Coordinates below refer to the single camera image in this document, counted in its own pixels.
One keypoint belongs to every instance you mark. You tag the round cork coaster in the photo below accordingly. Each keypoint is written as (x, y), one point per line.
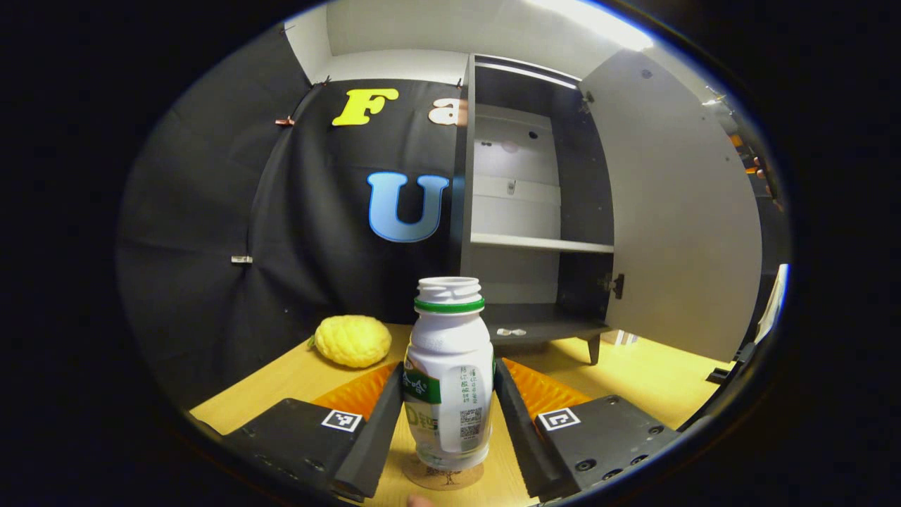
(443, 479)

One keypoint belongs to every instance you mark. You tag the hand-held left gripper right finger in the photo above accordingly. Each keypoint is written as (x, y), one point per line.
(521, 436)

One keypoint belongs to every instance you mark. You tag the yellow bumpy lemon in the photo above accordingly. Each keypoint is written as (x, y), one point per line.
(352, 341)

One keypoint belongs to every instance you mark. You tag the white cabinet shelf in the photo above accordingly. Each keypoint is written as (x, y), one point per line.
(535, 243)

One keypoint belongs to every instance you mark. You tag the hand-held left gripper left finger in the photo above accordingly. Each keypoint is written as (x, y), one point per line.
(373, 436)

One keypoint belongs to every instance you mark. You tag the red cloth clip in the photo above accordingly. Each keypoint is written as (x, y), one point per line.
(285, 121)

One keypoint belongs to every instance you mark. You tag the black backdrop cloth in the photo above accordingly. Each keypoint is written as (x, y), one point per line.
(211, 211)

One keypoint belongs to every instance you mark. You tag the black door hinge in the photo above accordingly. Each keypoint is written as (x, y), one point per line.
(614, 285)
(586, 102)

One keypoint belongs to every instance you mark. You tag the long ceiling light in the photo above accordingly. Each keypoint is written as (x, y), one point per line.
(598, 21)

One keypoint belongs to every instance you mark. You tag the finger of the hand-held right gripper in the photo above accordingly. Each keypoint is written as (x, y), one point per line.
(737, 141)

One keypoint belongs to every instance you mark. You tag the beige cabinet door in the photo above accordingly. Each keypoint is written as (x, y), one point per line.
(676, 211)

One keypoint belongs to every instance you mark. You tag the dark grey cabinet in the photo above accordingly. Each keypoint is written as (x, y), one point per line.
(577, 197)

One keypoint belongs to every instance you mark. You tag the white plastic bottle green label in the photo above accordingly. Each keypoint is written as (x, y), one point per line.
(450, 352)

